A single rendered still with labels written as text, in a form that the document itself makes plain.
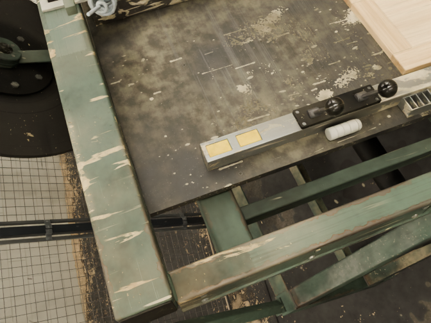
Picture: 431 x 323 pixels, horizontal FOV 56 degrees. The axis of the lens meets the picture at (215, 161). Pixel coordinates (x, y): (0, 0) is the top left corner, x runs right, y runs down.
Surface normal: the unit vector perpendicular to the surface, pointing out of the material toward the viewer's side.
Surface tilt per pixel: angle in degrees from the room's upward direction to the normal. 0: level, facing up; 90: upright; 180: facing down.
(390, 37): 51
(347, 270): 0
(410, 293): 0
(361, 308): 0
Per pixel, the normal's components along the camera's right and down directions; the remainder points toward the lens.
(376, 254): -0.74, -0.05
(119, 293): -0.02, -0.48
